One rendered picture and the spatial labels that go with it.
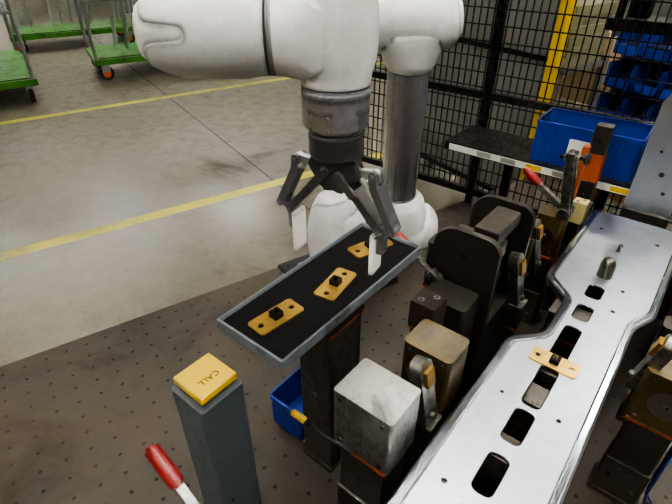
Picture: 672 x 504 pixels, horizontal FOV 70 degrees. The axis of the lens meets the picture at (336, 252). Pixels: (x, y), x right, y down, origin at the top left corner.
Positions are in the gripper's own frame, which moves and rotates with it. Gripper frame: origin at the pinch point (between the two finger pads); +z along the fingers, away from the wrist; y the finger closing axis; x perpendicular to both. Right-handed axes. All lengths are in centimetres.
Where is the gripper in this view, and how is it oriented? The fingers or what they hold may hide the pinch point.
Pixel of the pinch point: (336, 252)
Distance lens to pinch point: 75.8
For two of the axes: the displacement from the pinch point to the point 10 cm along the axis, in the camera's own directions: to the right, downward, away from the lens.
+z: 0.0, 8.3, 5.6
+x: 5.0, -4.9, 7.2
